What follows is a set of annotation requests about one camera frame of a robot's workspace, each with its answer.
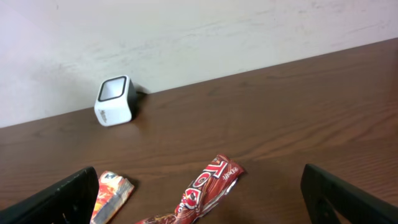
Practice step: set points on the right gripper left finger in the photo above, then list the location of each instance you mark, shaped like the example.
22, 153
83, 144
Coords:
71, 200

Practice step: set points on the red chocolate bar wrapper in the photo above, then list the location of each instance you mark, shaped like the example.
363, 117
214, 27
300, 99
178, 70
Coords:
204, 193

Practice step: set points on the white barcode scanner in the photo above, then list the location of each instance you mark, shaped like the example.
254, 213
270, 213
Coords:
116, 101

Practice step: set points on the orange snack sachet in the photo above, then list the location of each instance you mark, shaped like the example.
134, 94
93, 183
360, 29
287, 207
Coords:
114, 190

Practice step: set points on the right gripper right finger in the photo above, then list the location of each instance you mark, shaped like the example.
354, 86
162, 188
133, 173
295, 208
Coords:
325, 195

